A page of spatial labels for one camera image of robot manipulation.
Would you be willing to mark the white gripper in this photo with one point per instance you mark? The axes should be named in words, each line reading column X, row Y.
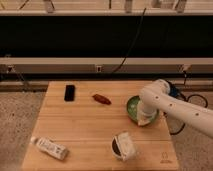
column 144, row 111

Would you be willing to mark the white plastic bottle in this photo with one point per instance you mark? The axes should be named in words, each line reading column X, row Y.
column 47, row 146

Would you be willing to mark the white wall outlet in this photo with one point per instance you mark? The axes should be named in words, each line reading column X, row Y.
column 99, row 69

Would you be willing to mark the black smartphone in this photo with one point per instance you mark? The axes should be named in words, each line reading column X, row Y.
column 69, row 93

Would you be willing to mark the green ceramic bowl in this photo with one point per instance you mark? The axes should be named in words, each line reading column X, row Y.
column 131, row 107

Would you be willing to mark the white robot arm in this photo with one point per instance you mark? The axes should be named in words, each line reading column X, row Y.
column 155, row 96

